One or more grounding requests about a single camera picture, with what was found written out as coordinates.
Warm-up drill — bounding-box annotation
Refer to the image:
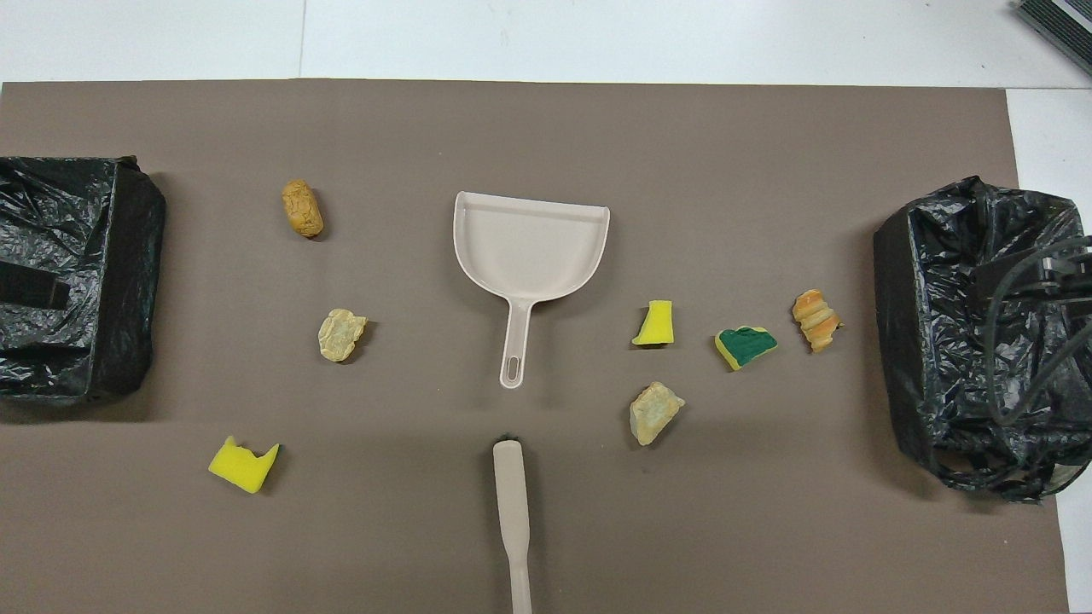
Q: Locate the grey vented device box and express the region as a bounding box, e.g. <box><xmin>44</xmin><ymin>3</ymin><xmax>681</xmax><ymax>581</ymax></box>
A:
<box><xmin>1013</xmin><ymin>0</ymin><xmax>1092</xmax><ymax>79</ymax></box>

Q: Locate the pale flaky bread piece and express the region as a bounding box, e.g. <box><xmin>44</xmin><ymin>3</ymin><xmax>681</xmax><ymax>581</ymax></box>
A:
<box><xmin>318</xmin><ymin>308</ymin><xmax>369</xmax><ymax>363</ymax></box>
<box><xmin>630</xmin><ymin>381</ymin><xmax>686</xmax><ymax>447</ymax></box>

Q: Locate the green and yellow sponge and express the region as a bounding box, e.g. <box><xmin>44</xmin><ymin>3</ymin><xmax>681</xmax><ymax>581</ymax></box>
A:
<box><xmin>714</xmin><ymin>326</ymin><xmax>779</xmax><ymax>373</ymax></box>

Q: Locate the yellow sponge wedge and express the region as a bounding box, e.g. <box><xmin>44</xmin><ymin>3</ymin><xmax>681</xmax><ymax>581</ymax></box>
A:
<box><xmin>631</xmin><ymin>299</ymin><xmax>676</xmax><ymax>347</ymax></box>

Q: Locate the orange striped croissant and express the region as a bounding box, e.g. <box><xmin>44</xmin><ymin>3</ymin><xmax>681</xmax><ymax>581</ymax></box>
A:
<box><xmin>791</xmin><ymin>289</ymin><xmax>843</xmax><ymax>354</ymax></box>

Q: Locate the notched yellow sponge piece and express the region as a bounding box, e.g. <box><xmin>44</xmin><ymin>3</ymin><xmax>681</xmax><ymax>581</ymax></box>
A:
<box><xmin>208</xmin><ymin>436</ymin><xmax>281</xmax><ymax>495</ymax></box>

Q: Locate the beige plastic dustpan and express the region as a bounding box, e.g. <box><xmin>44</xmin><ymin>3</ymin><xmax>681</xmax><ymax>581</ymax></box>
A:
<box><xmin>453</xmin><ymin>190</ymin><xmax>612</xmax><ymax>390</ymax></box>

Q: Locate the beige hand brush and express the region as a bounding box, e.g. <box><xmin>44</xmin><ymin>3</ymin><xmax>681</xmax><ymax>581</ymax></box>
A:
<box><xmin>492</xmin><ymin>435</ymin><xmax>534</xmax><ymax>614</ymax></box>

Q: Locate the brown bread roll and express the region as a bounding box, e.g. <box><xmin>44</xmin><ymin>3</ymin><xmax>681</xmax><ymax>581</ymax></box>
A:
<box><xmin>282</xmin><ymin>178</ymin><xmax>325</xmax><ymax>239</ymax></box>

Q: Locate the brown paper table mat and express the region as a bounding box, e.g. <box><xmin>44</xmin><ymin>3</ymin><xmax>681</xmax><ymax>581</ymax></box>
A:
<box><xmin>0</xmin><ymin>79</ymin><xmax>1072</xmax><ymax>614</ymax></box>

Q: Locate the black bag lined bin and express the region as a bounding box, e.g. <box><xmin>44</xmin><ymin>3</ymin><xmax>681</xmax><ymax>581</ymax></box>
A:
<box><xmin>0</xmin><ymin>155</ymin><xmax>167</xmax><ymax>406</ymax></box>
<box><xmin>873</xmin><ymin>175</ymin><xmax>1092</xmax><ymax>504</ymax></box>

